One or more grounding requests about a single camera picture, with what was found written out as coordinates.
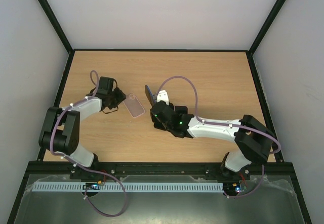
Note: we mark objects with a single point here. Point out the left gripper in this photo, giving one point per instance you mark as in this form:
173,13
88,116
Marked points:
122,96

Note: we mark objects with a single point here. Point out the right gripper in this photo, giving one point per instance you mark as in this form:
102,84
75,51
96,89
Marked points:
154,100

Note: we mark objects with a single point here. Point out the black phone pink edge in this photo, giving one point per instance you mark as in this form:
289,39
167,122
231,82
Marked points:
181,109

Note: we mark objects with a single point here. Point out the black phone case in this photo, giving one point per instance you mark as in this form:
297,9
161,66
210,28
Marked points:
158,125

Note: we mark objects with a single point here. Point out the pink translucent phone case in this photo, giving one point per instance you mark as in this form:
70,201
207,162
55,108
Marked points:
133,105

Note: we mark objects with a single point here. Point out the blue phone case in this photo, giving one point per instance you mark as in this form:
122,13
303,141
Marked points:
150,96

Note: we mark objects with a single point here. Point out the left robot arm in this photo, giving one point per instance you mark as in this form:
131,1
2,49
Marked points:
60,132

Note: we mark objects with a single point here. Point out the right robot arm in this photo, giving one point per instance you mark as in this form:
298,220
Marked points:
253,139

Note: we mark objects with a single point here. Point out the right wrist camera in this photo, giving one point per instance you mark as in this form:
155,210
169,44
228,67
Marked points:
162,96

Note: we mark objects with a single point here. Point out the light blue slotted cable duct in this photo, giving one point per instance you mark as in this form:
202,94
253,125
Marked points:
128,187

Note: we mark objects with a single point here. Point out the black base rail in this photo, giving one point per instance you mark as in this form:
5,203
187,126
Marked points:
207,171

